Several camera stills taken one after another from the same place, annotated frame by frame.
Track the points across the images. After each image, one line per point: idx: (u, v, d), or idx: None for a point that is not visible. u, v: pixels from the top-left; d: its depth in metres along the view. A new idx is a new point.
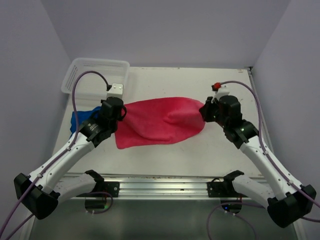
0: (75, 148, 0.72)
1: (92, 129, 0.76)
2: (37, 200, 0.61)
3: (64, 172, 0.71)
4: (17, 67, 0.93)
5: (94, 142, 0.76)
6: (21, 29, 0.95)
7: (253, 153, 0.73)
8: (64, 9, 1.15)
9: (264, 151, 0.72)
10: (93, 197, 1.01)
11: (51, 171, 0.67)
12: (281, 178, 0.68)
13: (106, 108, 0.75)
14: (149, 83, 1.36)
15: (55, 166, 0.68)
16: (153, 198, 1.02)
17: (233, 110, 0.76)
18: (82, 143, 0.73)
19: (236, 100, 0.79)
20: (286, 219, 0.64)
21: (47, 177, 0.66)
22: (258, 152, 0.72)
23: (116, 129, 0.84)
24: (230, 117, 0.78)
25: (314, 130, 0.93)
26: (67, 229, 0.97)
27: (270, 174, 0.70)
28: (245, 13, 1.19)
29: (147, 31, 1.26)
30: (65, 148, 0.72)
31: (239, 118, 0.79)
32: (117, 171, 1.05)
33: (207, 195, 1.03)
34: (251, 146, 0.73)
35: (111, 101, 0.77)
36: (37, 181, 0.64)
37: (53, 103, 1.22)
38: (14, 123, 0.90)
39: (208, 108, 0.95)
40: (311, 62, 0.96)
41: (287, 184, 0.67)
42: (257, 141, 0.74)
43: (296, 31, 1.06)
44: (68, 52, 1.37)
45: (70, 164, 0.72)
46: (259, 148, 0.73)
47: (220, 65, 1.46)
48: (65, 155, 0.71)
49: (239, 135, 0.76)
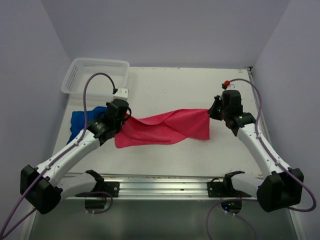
0: (83, 143, 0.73)
1: (99, 127, 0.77)
2: (44, 192, 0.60)
3: (70, 165, 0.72)
4: (17, 67, 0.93)
5: (100, 140, 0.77)
6: (21, 29, 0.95)
7: (247, 136, 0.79)
8: (64, 9, 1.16)
9: (257, 134, 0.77)
10: (93, 197, 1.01)
11: (59, 164, 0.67)
12: (270, 158, 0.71)
13: (112, 108, 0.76)
14: (149, 83, 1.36)
15: (63, 159, 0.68)
16: (153, 198, 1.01)
17: (232, 99, 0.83)
18: (89, 139, 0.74)
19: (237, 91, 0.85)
20: (272, 200, 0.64)
21: (55, 170, 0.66)
22: (251, 135, 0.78)
23: (120, 130, 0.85)
24: (230, 106, 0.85)
25: (314, 130, 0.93)
26: (67, 229, 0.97)
27: (259, 152, 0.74)
28: (245, 14, 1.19)
29: (147, 31, 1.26)
30: (73, 143, 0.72)
31: (239, 107, 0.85)
32: (118, 171, 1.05)
33: (207, 195, 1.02)
34: (246, 132, 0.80)
35: (117, 102, 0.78)
36: (45, 172, 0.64)
37: (54, 103, 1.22)
38: (14, 124, 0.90)
39: (215, 104, 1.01)
40: (311, 62, 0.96)
41: (275, 165, 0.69)
42: (253, 128, 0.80)
43: (296, 32, 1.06)
44: (69, 52, 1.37)
45: (76, 159, 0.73)
46: (253, 132, 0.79)
47: (220, 65, 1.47)
48: (73, 149, 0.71)
49: (236, 121, 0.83)
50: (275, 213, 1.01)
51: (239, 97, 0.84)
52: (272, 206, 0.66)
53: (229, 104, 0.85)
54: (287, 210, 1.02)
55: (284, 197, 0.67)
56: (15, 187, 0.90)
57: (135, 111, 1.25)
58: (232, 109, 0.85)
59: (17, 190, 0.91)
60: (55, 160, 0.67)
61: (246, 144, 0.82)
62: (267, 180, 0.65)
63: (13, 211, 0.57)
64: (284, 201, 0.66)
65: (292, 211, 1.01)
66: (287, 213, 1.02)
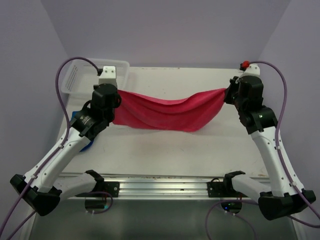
0: (68, 144, 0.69)
1: (84, 122, 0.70)
2: (34, 201, 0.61)
3: (61, 168, 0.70)
4: (18, 66, 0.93)
5: (89, 136, 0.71)
6: (21, 29, 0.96)
7: (264, 144, 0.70)
8: (65, 9, 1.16)
9: (276, 146, 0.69)
10: (93, 197, 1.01)
11: (46, 171, 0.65)
12: (284, 177, 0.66)
13: (96, 98, 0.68)
14: (149, 84, 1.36)
15: (49, 166, 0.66)
16: (153, 198, 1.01)
17: (253, 90, 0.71)
18: (75, 139, 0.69)
19: (260, 81, 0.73)
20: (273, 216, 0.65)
21: (42, 178, 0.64)
22: (269, 144, 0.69)
23: (113, 118, 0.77)
24: (249, 98, 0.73)
25: (314, 129, 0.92)
26: (67, 229, 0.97)
27: (274, 166, 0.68)
28: (245, 13, 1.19)
29: (147, 31, 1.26)
30: (58, 146, 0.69)
31: (259, 100, 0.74)
32: (118, 171, 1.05)
33: (207, 195, 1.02)
34: (264, 138, 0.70)
35: (101, 89, 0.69)
36: (31, 182, 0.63)
37: (54, 103, 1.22)
38: (13, 124, 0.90)
39: (231, 87, 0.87)
40: (311, 62, 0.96)
41: (289, 185, 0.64)
42: (272, 134, 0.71)
43: (296, 31, 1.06)
44: (69, 52, 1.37)
45: (66, 160, 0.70)
46: (272, 140, 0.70)
47: (220, 66, 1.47)
48: (58, 153, 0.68)
49: (255, 119, 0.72)
50: None
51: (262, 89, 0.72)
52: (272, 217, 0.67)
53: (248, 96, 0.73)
54: None
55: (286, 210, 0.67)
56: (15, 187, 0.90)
57: None
58: (251, 102, 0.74)
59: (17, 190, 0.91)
60: (41, 168, 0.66)
61: (258, 146, 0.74)
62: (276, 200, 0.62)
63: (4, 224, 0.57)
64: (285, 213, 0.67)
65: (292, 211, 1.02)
66: None
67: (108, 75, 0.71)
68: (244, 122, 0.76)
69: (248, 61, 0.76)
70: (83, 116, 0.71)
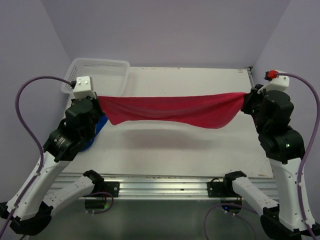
0: (44, 171, 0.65)
1: (59, 144, 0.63)
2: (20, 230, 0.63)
3: (44, 192, 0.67)
4: (18, 66, 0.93)
5: (66, 158, 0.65)
6: (20, 29, 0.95)
7: (284, 177, 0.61)
8: (64, 9, 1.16)
9: (297, 182, 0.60)
10: (93, 197, 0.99)
11: (26, 200, 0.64)
12: (298, 212, 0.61)
13: (70, 116, 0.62)
14: (149, 83, 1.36)
15: (29, 195, 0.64)
16: (153, 198, 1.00)
17: (280, 111, 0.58)
18: (51, 165, 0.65)
19: (290, 102, 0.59)
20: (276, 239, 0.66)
21: (22, 207, 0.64)
22: (289, 179, 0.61)
23: (92, 136, 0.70)
24: (274, 120, 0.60)
25: (314, 129, 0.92)
26: (68, 229, 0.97)
27: (288, 200, 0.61)
28: (245, 13, 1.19)
29: (147, 30, 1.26)
30: (35, 174, 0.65)
31: (285, 123, 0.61)
32: (117, 171, 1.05)
33: (207, 195, 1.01)
34: (285, 171, 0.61)
35: (75, 108, 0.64)
36: (13, 212, 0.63)
37: (54, 103, 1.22)
38: (13, 124, 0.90)
39: (251, 97, 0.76)
40: (311, 61, 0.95)
41: (301, 221, 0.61)
42: (296, 166, 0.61)
43: (296, 31, 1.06)
44: (68, 52, 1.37)
45: (47, 186, 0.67)
46: (294, 174, 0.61)
47: (220, 65, 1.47)
48: (36, 181, 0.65)
49: (280, 146, 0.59)
50: None
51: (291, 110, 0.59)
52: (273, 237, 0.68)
53: (273, 118, 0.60)
54: None
55: None
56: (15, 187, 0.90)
57: None
58: (275, 125, 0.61)
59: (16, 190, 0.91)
60: (20, 197, 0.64)
61: (273, 171, 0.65)
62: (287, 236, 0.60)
63: None
64: None
65: None
66: None
67: (80, 88, 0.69)
68: (264, 147, 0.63)
69: (276, 72, 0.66)
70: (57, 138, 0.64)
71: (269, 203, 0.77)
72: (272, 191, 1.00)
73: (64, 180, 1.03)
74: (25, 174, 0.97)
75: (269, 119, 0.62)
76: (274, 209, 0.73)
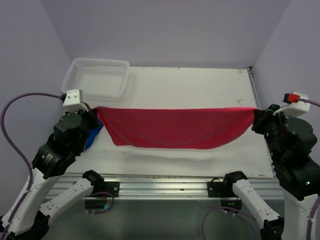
0: (34, 188, 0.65)
1: (47, 159, 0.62)
2: None
3: (37, 206, 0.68)
4: (17, 67, 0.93)
5: (55, 172, 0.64)
6: (20, 29, 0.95)
7: (297, 211, 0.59)
8: (64, 9, 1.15)
9: (309, 217, 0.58)
10: (93, 197, 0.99)
11: (19, 216, 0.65)
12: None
13: (58, 132, 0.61)
14: (149, 83, 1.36)
15: (21, 211, 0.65)
16: (153, 197, 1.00)
17: (301, 145, 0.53)
18: (41, 181, 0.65)
19: (313, 135, 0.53)
20: None
21: (16, 223, 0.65)
22: (302, 213, 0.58)
23: (81, 149, 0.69)
24: (292, 153, 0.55)
25: (314, 129, 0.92)
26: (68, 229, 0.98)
27: (296, 233, 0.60)
28: (245, 13, 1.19)
29: (147, 30, 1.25)
30: (24, 191, 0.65)
31: (305, 156, 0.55)
32: (117, 171, 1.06)
33: (207, 195, 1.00)
34: (298, 206, 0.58)
35: (64, 122, 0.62)
36: (7, 228, 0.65)
37: (54, 103, 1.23)
38: (13, 125, 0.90)
39: (266, 119, 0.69)
40: (311, 62, 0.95)
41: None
42: (311, 202, 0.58)
43: (296, 31, 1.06)
44: (68, 52, 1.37)
45: (39, 200, 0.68)
46: (308, 210, 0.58)
47: (220, 66, 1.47)
48: (26, 198, 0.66)
49: (299, 183, 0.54)
50: None
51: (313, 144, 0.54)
52: None
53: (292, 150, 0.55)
54: None
55: None
56: (15, 188, 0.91)
57: None
58: (294, 157, 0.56)
59: (17, 191, 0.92)
60: (13, 214, 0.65)
61: (285, 199, 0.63)
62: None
63: None
64: None
65: None
66: None
67: (70, 101, 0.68)
68: (279, 178, 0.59)
69: (297, 97, 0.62)
70: (45, 153, 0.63)
71: (270, 215, 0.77)
72: (272, 191, 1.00)
73: (64, 180, 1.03)
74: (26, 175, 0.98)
75: (288, 150, 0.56)
76: (275, 223, 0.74)
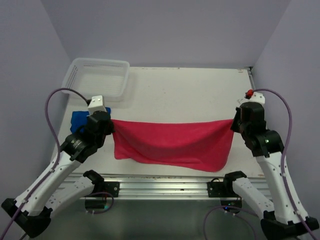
0: (58, 169, 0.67)
1: (75, 145, 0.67)
2: (24, 226, 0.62)
3: (54, 188, 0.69)
4: (17, 65, 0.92)
5: (80, 160, 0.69)
6: (20, 28, 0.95)
7: (270, 171, 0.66)
8: (64, 8, 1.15)
9: (281, 173, 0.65)
10: (92, 197, 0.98)
11: (37, 195, 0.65)
12: (289, 204, 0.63)
13: (91, 122, 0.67)
14: (149, 83, 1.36)
15: (40, 190, 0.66)
16: (153, 197, 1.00)
17: (255, 113, 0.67)
18: (66, 163, 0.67)
19: (261, 105, 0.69)
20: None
21: (32, 202, 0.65)
22: (275, 170, 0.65)
23: (102, 145, 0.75)
24: (251, 123, 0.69)
25: (315, 128, 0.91)
26: (70, 229, 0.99)
27: (278, 194, 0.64)
28: (245, 13, 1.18)
29: (147, 30, 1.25)
30: (49, 170, 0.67)
31: (262, 124, 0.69)
32: (117, 171, 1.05)
33: (207, 195, 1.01)
34: (269, 164, 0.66)
35: (96, 115, 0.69)
36: (22, 206, 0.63)
37: (54, 103, 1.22)
38: (12, 124, 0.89)
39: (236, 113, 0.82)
40: (312, 60, 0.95)
41: (293, 212, 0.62)
42: (279, 159, 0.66)
43: (296, 30, 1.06)
44: (68, 52, 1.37)
45: (59, 182, 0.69)
46: (278, 167, 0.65)
47: (220, 66, 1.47)
48: (49, 177, 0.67)
49: (260, 144, 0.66)
50: None
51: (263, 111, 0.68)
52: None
53: (250, 120, 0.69)
54: None
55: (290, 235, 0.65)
56: (15, 188, 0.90)
57: (135, 111, 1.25)
58: (255, 126, 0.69)
59: (16, 191, 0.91)
60: (32, 192, 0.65)
61: (263, 171, 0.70)
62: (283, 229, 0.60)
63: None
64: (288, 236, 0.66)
65: None
66: None
67: (95, 104, 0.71)
68: (250, 148, 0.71)
69: (251, 91, 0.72)
70: (74, 138, 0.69)
71: (269, 206, 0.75)
72: None
73: (64, 180, 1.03)
74: (25, 175, 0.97)
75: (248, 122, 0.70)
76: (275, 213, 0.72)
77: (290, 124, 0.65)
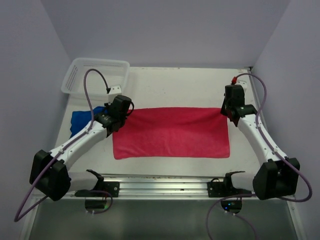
0: (92, 132, 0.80)
1: (105, 119, 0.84)
2: (59, 173, 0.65)
3: (83, 150, 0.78)
4: (17, 66, 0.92)
5: (107, 130, 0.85)
6: (20, 28, 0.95)
7: (247, 127, 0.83)
8: (64, 9, 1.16)
9: (256, 125, 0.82)
10: (93, 197, 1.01)
11: (72, 149, 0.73)
12: (267, 148, 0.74)
13: (118, 101, 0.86)
14: (149, 83, 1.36)
15: (75, 145, 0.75)
16: (153, 197, 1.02)
17: (234, 90, 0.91)
18: (99, 129, 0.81)
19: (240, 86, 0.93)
20: (267, 188, 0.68)
21: (68, 153, 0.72)
22: (251, 125, 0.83)
23: (123, 123, 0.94)
24: (232, 98, 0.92)
25: (315, 128, 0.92)
26: (67, 229, 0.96)
27: (257, 143, 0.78)
28: (245, 14, 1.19)
29: (147, 30, 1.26)
30: (84, 131, 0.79)
31: (242, 100, 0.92)
32: (117, 171, 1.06)
33: (207, 195, 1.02)
34: (246, 122, 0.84)
35: (122, 97, 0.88)
36: (59, 155, 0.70)
37: (54, 103, 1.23)
38: (13, 124, 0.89)
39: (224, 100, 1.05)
40: (311, 61, 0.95)
41: (272, 153, 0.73)
42: (253, 120, 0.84)
43: (296, 31, 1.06)
44: (69, 52, 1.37)
45: (88, 145, 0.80)
46: (253, 123, 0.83)
47: (220, 66, 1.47)
48: (83, 137, 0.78)
49: (238, 112, 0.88)
50: (275, 212, 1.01)
51: (242, 90, 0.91)
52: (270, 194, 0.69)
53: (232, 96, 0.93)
54: (287, 210, 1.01)
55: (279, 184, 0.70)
56: (15, 187, 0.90)
57: None
58: (236, 101, 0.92)
59: (17, 190, 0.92)
60: (68, 146, 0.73)
61: (244, 133, 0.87)
62: (264, 167, 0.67)
63: (28, 195, 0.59)
64: (280, 187, 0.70)
65: (292, 211, 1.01)
66: (287, 213, 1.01)
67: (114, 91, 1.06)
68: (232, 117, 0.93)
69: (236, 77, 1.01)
70: (104, 113, 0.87)
71: None
72: None
73: None
74: (26, 174, 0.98)
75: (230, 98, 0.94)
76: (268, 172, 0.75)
77: (263, 98, 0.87)
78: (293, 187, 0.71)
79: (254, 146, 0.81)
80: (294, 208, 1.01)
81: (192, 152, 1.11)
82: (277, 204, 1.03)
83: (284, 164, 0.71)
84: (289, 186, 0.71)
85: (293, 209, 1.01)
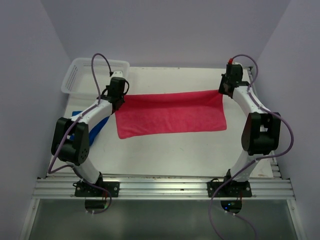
0: (102, 105, 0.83)
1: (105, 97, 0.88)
2: (83, 132, 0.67)
3: (95, 120, 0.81)
4: (16, 66, 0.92)
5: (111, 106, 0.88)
6: (20, 28, 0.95)
7: (239, 93, 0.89)
8: (64, 8, 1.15)
9: (247, 91, 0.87)
10: (93, 197, 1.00)
11: (89, 116, 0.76)
12: (254, 105, 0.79)
13: (114, 81, 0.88)
14: (149, 83, 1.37)
15: (91, 113, 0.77)
16: (153, 197, 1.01)
17: (233, 67, 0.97)
18: (107, 102, 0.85)
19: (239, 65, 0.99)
20: (250, 137, 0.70)
21: (86, 119, 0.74)
22: (242, 92, 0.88)
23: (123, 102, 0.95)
24: (231, 74, 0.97)
25: (314, 128, 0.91)
26: (67, 229, 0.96)
27: (246, 103, 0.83)
28: (244, 14, 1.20)
29: (147, 30, 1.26)
30: (94, 104, 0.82)
31: (239, 77, 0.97)
32: (117, 171, 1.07)
33: (207, 195, 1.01)
34: (239, 90, 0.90)
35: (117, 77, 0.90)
36: (79, 119, 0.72)
37: (54, 103, 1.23)
38: (13, 124, 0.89)
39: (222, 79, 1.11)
40: (311, 61, 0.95)
41: (257, 109, 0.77)
42: (245, 88, 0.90)
43: (296, 31, 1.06)
44: (69, 52, 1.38)
45: (99, 116, 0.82)
46: (245, 90, 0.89)
47: (220, 66, 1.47)
48: (95, 108, 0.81)
49: (233, 85, 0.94)
50: (275, 213, 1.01)
51: (240, 68, 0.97)
52: (253, 146, 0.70)
53: (230, 73, 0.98)
54: (286, 210, 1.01)
55: (262, 137, 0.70)
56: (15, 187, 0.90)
57: None
58: (233, 77, 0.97)
59: (17, 190, 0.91)
60: (85, 113, 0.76)
61: (239, 102, 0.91)
62: (249, 118, 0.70)
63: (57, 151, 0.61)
64: (264, 139, 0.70)
65: (292, 211, 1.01)
66: (287, 213, 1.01)
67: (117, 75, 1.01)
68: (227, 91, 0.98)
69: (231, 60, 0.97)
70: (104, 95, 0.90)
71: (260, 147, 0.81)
72: (267, 192, 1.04)
73: (64, 180, 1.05)
74: (25, 174, 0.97)
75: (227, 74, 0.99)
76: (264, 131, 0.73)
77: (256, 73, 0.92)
78: (276, 141, 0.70)
79: (244, 109, 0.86)
80: (293, 208, 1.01)
81: (191, 127, 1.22)
82: (277, 204, 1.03)
83: (268, 120, 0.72)
84: (273, 139, 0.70)
85: (292, 209, 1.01)
